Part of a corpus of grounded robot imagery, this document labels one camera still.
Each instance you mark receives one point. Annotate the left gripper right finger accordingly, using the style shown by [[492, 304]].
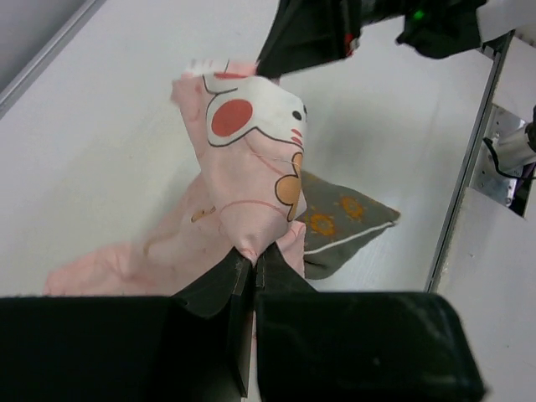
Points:
[[357, 346]]

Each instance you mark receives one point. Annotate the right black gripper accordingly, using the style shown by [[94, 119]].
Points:
[[309, 33]]

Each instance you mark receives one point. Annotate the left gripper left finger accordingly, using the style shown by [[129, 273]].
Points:
[[191, 346]]

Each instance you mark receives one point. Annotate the pink cartoon pillowcase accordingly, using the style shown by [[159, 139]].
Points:
[[248, 135]]

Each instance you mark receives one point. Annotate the grey pillow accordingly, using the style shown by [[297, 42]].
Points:
[[340, 221]]

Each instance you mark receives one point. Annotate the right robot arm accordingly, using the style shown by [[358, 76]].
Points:
[[516, 87]]

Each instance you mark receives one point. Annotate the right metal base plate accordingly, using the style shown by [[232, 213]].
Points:
[[505, 170]]

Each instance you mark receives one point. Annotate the rear aluminium frame rail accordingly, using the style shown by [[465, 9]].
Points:
[[32, 35]]

